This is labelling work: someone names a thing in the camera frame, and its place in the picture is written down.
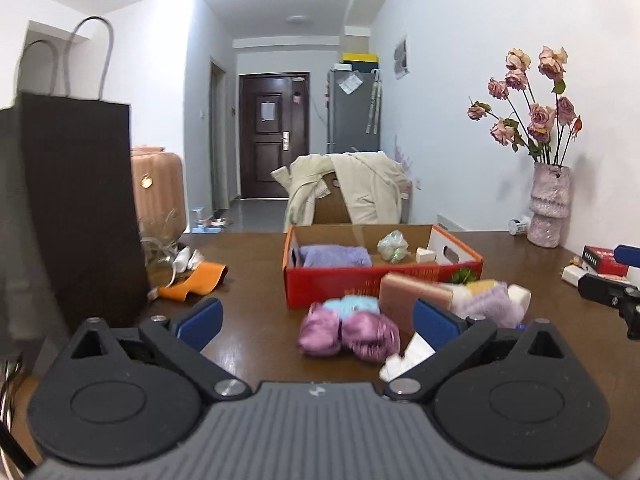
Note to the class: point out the black paper bag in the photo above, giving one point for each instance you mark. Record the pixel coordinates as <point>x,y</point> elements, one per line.
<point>75,210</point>

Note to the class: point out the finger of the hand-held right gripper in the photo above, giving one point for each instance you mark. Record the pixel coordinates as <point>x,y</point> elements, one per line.
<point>628,253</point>

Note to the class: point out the yellow and white plush toy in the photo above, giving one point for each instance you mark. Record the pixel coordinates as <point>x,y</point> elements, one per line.
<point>479,290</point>

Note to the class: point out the pink suitcase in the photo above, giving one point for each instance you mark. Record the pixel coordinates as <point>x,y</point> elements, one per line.
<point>157,190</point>

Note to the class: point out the purple fluffy cloth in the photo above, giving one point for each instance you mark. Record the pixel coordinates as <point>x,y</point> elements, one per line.
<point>487,307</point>

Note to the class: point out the orange cloth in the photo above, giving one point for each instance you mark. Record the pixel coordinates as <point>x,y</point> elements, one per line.
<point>200,280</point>

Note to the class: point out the grey refrigerator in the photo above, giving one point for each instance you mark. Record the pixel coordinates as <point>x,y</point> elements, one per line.
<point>352,120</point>

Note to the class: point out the beige coat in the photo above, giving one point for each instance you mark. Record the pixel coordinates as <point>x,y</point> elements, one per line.
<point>367,185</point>

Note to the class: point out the dried pink flowers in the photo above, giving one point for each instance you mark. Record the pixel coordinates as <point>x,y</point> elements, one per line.
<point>537,115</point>

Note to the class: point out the small white jar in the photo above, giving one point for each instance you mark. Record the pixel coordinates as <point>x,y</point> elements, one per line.
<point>519,225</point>

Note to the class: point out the pet feeding bowl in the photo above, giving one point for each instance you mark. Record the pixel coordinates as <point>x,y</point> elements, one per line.
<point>210,224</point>

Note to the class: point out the clear plastic wrapped item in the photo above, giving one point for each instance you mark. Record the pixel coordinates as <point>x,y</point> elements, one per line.
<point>394,246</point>

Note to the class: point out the red book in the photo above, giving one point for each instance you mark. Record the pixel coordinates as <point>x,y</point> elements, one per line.
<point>605,261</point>

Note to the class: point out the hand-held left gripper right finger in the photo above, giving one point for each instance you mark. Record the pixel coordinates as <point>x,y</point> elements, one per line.
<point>436,325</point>

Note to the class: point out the ceiling lamp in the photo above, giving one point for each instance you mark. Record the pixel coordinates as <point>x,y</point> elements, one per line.
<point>300,20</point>

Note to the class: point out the purple towel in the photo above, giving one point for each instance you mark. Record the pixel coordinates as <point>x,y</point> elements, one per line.
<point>336,256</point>

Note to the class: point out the brown chair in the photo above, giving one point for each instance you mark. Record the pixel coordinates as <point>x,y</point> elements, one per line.
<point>330,208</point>

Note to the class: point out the white foam piece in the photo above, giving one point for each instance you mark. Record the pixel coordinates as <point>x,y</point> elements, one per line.
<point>406,360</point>

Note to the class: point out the yellow box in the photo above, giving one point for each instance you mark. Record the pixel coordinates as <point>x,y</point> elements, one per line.
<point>360,57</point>

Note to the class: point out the pink yarn bundles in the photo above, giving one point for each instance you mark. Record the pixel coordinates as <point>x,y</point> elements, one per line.
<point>345,332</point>

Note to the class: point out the pink ribbed vase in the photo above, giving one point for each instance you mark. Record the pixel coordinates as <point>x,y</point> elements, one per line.
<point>549,205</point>

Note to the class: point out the dark brown door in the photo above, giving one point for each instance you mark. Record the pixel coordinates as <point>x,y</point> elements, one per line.
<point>272,150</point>

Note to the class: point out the white small box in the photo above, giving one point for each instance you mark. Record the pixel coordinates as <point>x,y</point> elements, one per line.
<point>574,274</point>

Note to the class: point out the small white sponge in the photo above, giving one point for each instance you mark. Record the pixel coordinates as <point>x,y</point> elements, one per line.
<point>426,255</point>

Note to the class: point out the white sponge block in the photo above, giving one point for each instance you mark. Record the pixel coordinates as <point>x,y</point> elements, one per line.
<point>520,296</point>

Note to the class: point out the white bottle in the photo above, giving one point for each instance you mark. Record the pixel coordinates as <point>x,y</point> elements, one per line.
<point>186,259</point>

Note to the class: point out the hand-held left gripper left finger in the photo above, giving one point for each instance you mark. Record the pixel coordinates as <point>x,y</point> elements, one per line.
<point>200,322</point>

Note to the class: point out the light blue plush toy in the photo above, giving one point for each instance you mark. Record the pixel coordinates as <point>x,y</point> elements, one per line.
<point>352,305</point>

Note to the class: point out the red cardboard box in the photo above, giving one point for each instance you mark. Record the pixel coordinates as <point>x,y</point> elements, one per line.
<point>370,280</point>

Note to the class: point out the clear glass jar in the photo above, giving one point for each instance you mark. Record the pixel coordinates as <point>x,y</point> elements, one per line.
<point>156,257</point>

